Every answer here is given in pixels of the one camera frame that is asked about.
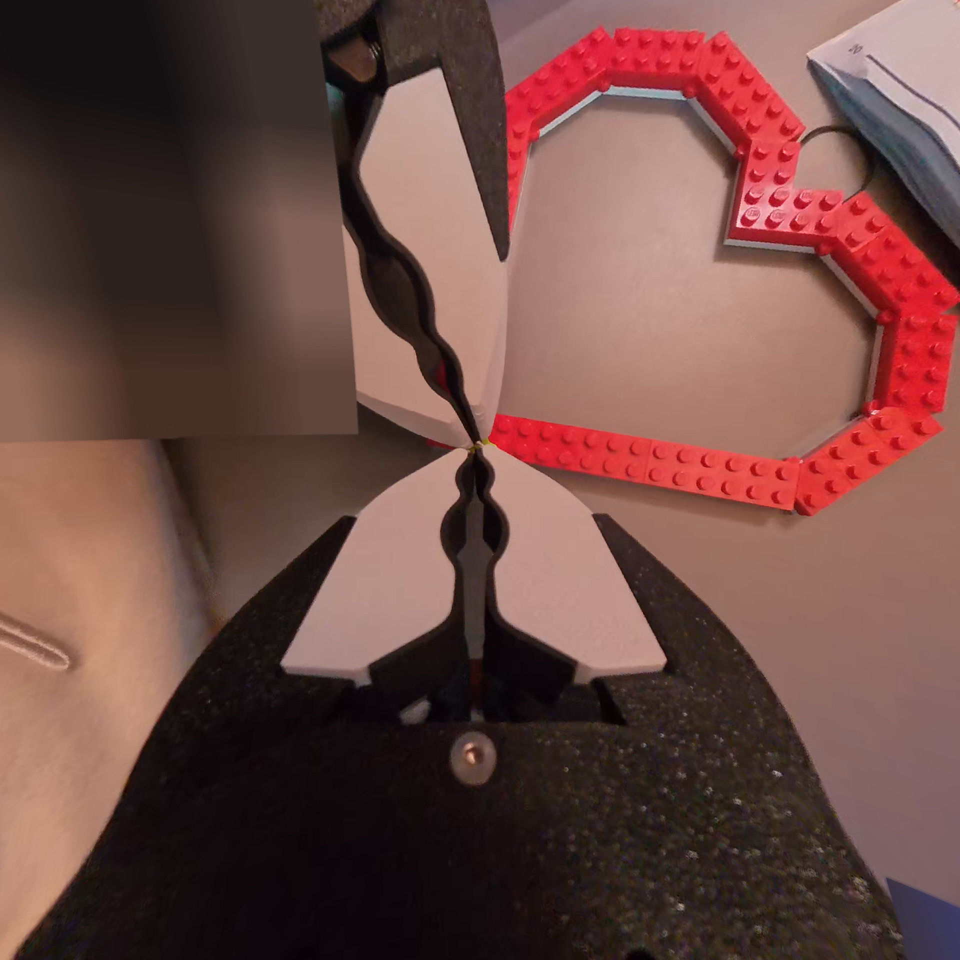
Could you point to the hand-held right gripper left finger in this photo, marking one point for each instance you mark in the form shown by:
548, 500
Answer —
375, 570

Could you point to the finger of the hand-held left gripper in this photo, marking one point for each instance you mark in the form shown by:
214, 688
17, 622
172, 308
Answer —
450, 225
390, 390

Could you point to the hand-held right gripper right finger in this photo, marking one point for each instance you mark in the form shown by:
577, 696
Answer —
577, 585

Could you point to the red brick heart frame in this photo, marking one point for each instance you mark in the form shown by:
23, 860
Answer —
712, 472

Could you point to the person's beige clothed leg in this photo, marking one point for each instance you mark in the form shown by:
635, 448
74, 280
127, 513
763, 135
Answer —
90, 750

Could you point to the open instruction booklet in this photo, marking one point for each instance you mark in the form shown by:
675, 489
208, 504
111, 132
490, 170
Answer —
915, 75

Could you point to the blue plastic bin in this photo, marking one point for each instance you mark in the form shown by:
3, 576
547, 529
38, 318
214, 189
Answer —
937, 930

